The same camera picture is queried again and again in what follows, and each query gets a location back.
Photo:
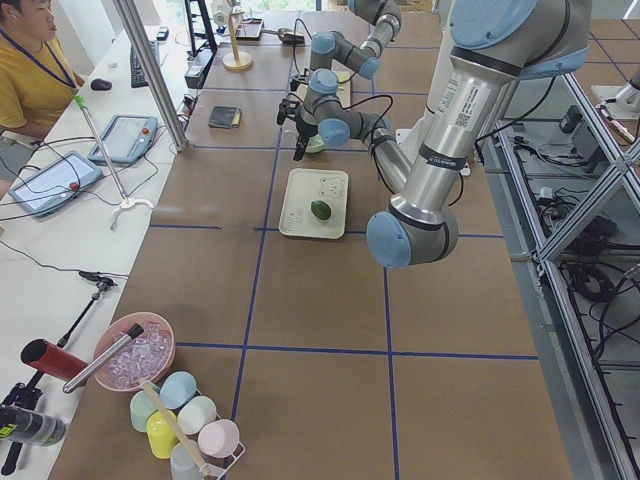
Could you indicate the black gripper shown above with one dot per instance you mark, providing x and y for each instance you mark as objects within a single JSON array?
[{"x": 304, "y": 126}]

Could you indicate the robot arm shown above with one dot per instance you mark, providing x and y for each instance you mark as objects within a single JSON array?
[
  {"x": 332, "y": 46},
  {"x": 493, "y": 44}
]

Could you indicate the light green bowl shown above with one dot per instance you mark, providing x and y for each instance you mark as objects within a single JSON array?
[{"x": 314, "y": 146}]

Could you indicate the metal muddler in bowl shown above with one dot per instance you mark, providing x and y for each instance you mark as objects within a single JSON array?
[{"x": 81, "y": 378}]

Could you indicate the pink bowl of ice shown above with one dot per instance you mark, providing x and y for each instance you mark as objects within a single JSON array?
[{"x": 147, "y": 357}]

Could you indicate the white bear tray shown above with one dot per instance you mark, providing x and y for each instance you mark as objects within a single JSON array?
[{"x": 304, "y": 186}]

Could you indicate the green avocado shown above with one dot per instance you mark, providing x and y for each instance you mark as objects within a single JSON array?
[{"x": 321, "y": 210}]

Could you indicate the bamboo cutting board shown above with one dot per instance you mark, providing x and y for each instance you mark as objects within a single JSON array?
[{"x": 344, "y": 88}]

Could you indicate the yellow sponge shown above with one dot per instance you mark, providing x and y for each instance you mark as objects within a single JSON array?
[{"x": 237, "y": 119}]

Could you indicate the grey folded cloth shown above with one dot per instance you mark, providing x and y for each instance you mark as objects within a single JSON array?
[{"x": 221, "y": 117}]

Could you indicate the wooden mug tree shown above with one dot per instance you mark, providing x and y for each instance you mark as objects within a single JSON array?
[{"x": 236, "y": 60}]

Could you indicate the metal ice scoop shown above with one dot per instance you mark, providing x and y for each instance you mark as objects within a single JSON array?
[{"x": 286, "y": 36}]

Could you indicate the far teach pendant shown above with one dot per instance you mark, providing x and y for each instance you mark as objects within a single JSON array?
[{"x": 128, "y": 137}]

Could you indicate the teach pendant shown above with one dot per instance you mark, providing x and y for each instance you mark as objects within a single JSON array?
[
  {"x": 128, "y": 137},
  {"x": 55, "y": 185}
]

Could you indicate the black keyboard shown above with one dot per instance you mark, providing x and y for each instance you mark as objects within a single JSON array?
[{"x": 137, "y": 74}]

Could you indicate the black computer mouse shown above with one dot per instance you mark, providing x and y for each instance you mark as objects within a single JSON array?
[{"x": 99, "y": 84}]

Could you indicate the near teach pendant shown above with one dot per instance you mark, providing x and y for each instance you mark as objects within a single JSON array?
[{"x": 55, "y": 185}]

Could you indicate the blue cup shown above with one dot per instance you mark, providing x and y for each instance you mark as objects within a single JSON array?
[{"x": 179, "y": 388}]

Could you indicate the person in yellow shirt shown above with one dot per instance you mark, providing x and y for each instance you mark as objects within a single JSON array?
[{"x": 37, "y": 80}]

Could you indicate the white cup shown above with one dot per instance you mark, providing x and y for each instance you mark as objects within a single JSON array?
[{"x": 196, "y": 413}]

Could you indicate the pink cup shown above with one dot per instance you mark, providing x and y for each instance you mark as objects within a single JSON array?
[{"x": 219, "y": 439}]

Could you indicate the green cup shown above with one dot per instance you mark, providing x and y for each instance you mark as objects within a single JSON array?
[{"x": 141, "y": 407}]

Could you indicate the yellow cup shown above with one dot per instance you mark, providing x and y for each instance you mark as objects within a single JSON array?
[{"x": 161, "y": 437}]

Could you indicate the red cylinder bottle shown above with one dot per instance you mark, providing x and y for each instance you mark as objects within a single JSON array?
[{"x": 48, "y": 358}]

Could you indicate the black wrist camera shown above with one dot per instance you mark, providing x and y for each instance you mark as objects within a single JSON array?
[
  {"x": 298, "y": 81},
  {"x": 287, "y": 110}
]

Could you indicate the aluminium frame post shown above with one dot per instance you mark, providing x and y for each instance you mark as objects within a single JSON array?
[{"x": 134, "y": 27}]

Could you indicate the white wire cup rack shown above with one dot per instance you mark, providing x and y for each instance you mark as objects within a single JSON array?
[{"x": 218, "y": 467}]

